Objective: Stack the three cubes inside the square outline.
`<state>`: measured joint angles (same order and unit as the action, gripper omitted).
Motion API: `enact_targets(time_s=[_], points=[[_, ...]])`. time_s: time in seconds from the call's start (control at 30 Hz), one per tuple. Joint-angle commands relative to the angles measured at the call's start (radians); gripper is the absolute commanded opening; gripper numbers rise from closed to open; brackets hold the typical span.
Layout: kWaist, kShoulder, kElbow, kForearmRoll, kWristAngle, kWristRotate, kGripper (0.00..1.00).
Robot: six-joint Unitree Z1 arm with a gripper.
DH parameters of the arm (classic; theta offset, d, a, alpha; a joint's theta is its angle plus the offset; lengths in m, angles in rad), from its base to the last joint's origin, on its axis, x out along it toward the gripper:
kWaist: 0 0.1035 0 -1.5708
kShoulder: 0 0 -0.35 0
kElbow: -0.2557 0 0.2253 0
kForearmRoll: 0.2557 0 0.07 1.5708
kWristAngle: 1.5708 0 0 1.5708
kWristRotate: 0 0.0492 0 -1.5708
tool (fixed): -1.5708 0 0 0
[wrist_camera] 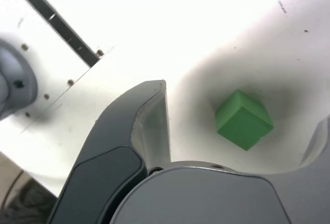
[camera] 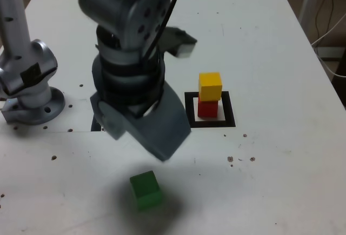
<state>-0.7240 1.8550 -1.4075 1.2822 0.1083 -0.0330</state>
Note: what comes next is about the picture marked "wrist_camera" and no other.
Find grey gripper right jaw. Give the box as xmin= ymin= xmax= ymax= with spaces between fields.
xmin=110 ymin=116 xmax=330 ymax=224

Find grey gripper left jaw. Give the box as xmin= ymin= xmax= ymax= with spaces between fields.
xmin=47 ymin=79 xmax=173 ymax=224

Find green cube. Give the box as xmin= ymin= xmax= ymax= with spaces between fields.
xmin=214 ymin=89 xmax=274 ymax=152

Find black tape strip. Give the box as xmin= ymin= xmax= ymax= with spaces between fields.
xmin=4 ymin=0 xmax=102 ymax=68

